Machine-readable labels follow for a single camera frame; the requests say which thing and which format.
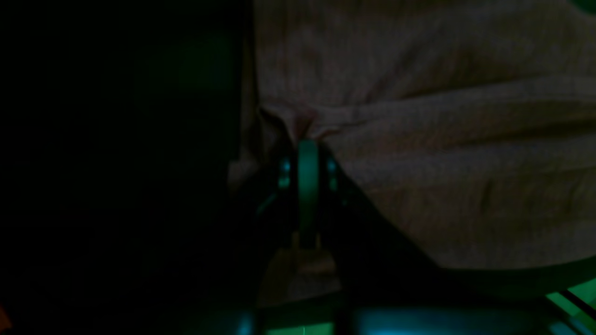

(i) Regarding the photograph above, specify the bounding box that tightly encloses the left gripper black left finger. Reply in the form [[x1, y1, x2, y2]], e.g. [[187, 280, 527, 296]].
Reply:
[[177, 148, 300, 335]]

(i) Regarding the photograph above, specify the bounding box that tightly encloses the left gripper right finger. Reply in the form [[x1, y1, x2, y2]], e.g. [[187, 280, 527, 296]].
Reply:
[[305, 141, 559, 335]]

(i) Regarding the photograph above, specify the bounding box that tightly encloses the maroon long-sleeve T-shirt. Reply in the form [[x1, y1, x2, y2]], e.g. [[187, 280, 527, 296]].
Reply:
[[228, 0, 596, 298]]

